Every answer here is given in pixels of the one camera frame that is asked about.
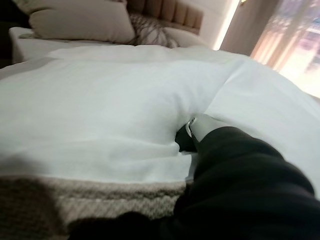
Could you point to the white bed sheet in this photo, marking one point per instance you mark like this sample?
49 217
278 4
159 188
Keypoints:
37 47

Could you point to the brown tufted headboard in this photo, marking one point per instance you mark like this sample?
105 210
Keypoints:
175 12

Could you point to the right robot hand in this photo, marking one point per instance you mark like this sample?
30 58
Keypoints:
237 187

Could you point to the small beige pillow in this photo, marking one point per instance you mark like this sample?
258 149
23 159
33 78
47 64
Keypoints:
185 38

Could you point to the beige textured bedspread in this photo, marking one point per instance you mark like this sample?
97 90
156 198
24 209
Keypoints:
112 197

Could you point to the sheer pink curtain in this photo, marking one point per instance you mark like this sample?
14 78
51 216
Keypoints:
287 45

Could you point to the large beige pillow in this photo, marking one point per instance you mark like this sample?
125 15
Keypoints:
80 22

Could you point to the white duvet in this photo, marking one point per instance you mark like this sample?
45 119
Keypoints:
112 107

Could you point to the fringed macrame cushion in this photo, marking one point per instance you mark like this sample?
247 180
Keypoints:
150 30

